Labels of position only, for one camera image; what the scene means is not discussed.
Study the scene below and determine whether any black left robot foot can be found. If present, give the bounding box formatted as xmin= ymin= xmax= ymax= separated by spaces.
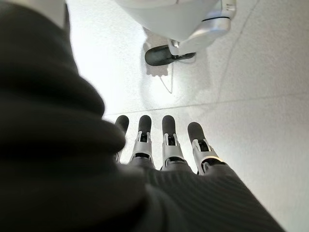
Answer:
xmin=144 ymin=44 xmax=197 ymax=67

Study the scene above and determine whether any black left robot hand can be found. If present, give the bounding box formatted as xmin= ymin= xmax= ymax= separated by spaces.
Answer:
xmin=0 ymin=0 xmax=288 ymax=232

